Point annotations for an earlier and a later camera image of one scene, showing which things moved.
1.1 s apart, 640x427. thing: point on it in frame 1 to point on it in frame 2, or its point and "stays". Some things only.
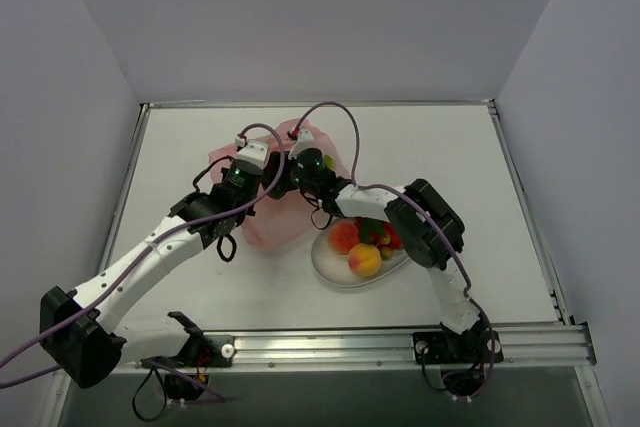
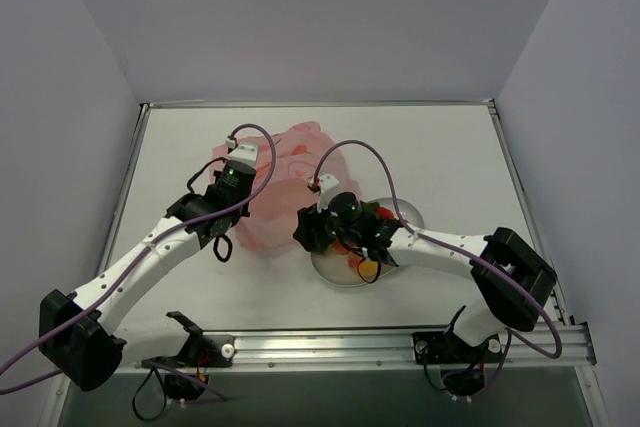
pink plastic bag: [290, 161] stays
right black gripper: [291, 173] to [308, 229]
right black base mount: [450, 347] stays
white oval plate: [335, 267] stays
